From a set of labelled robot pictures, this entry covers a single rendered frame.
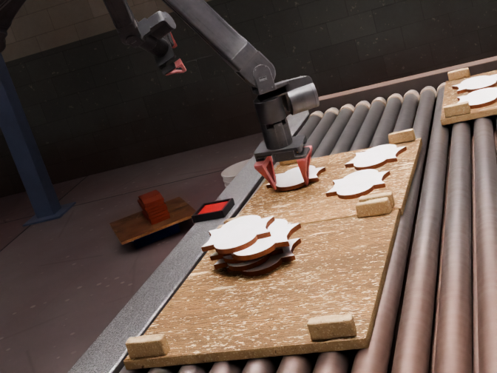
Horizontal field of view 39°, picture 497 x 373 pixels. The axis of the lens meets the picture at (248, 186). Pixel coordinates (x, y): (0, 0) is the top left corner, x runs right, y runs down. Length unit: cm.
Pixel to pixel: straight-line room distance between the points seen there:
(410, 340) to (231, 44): 74
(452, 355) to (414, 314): 11
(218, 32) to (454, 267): 66
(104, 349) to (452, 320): 53
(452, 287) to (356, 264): 16
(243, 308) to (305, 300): 10
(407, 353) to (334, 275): 23
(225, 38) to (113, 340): 62
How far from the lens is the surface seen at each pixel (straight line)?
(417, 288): 102
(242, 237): 116
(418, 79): 223
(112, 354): 112
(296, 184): 150
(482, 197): 128
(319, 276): 108
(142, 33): 209
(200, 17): 142
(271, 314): 101
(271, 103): 143
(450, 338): 90
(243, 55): 142
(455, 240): 114
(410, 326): 93
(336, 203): 136
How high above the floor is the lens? 139
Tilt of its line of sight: 16 degrees down
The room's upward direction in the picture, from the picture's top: 17 degrees counter-clockwise
